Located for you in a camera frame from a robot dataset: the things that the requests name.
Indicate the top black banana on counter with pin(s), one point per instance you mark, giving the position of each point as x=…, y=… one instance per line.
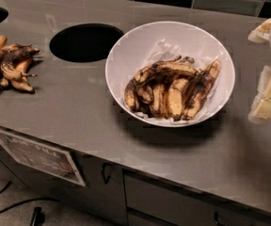
x=11, y=59

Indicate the framed landfill sign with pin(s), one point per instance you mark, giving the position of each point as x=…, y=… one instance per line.
x=42, y=157

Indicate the left dark banana in bowl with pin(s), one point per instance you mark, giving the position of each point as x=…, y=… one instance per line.
x=131, y=99

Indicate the white round bowl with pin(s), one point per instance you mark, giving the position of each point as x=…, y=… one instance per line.
x=149, y=43

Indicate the right blackened banana in bowl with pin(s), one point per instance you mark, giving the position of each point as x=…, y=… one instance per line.
x=201, y=90

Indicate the black object on floor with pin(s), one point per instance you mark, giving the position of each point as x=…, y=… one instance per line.
x=37, y=217

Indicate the small spotted banana in bowl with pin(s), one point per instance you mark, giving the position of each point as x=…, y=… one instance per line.
x=156, y=106

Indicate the black cabinet door handle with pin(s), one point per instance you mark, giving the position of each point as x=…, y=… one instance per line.
x=106, y=175

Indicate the middle yellow banana in bowl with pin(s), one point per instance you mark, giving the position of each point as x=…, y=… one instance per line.
x=175, y=97

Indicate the white paper bowl liner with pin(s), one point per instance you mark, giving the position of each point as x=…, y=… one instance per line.
x=145, y=93

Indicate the lower yellow banana on counter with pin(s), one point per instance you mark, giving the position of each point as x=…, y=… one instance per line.
x=23, y=84

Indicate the grey cabinet drawer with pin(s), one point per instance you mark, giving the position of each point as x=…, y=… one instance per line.
x=168, y=205

